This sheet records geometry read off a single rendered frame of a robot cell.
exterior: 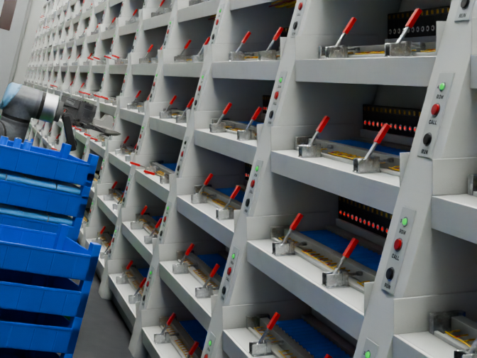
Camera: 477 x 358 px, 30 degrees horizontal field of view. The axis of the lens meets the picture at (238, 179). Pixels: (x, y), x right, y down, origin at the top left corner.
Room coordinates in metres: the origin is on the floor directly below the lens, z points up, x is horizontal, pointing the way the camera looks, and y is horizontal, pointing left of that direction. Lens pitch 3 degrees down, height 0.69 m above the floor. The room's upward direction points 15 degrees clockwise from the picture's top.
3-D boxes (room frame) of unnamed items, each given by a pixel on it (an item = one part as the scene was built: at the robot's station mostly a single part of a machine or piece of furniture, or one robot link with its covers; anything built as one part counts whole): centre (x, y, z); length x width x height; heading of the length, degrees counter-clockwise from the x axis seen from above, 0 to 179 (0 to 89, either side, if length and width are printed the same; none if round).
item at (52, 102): (2.82, 0.63, 0.63); 0.10 x 0.05 x 0.09; 18
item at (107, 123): (2.84, 0.45, 0.63); 0.09 x 0.03 x 0.06; 95
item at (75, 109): (2.84, 0.56, 0.63); 0.12 x 0.08 x 0.09; 108
